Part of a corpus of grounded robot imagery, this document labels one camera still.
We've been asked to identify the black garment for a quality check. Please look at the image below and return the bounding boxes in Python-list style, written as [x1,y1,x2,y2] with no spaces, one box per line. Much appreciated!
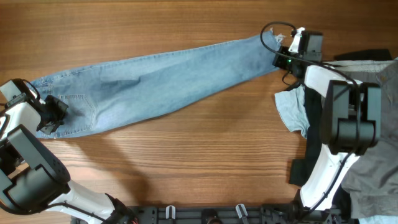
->
[282,49,393,215]

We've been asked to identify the grey garment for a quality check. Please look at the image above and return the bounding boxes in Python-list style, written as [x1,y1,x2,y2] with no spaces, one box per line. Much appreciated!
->
[331,59,397,223]

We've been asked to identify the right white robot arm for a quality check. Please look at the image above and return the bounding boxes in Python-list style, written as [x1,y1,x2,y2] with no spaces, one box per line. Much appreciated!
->
[273,27,381,223]

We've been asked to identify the light blue denim jeans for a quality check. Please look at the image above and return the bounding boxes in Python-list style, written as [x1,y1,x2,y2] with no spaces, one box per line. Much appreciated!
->
[33,31,282,139]

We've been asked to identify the black mounting rail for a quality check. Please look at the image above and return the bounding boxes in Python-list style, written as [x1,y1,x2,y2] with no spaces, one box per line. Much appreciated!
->
[70,203,346,224]

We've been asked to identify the right white rail clip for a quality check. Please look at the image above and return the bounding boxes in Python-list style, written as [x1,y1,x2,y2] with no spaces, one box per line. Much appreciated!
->
[235,203,248,219]

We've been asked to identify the left white rail clip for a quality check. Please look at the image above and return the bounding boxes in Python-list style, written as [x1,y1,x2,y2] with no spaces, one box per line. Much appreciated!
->
[165,205,176,220]

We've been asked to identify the white rail clip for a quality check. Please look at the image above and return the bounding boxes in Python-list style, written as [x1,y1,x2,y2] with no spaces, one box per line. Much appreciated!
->
[235,203,248,219]
[165,205,176,220]

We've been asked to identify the light blue shirt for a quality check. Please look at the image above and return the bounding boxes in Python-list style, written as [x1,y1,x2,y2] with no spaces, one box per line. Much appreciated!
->
[274,86,310,139]

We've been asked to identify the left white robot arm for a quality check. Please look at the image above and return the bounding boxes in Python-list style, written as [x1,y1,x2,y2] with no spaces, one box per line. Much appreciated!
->
[1,93,137,223]

